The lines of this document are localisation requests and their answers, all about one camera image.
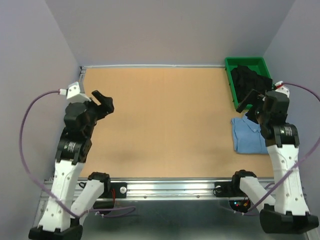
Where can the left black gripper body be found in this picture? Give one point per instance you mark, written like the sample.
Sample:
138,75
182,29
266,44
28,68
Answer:
90,127

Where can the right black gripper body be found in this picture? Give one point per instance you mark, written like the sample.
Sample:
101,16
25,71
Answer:
261,115

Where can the light blue long sleeve shirt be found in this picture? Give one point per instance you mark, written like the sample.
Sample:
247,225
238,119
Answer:
246,136

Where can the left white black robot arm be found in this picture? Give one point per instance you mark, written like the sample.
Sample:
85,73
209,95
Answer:
64,215

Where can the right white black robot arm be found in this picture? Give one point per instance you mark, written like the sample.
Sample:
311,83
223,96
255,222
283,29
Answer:
283,208

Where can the black crumpled shirt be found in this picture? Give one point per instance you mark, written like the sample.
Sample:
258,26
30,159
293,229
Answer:
245,79

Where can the green plastic bin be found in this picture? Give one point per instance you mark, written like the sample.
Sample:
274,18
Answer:
254,63

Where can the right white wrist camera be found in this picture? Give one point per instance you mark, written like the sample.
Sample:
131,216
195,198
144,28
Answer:
280,87

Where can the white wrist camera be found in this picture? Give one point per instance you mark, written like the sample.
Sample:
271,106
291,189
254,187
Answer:
280,87
74,93

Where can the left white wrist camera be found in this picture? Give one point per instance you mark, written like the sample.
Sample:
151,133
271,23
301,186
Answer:
74,93

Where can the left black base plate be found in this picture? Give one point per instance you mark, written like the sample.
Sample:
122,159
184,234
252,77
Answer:
117,190

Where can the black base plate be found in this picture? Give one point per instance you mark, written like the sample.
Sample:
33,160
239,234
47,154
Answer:
117,190
227,189

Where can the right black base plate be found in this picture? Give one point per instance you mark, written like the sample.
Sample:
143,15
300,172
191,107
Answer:
227,189

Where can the aluminium front rail frame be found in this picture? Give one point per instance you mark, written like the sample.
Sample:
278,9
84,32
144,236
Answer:
153,189

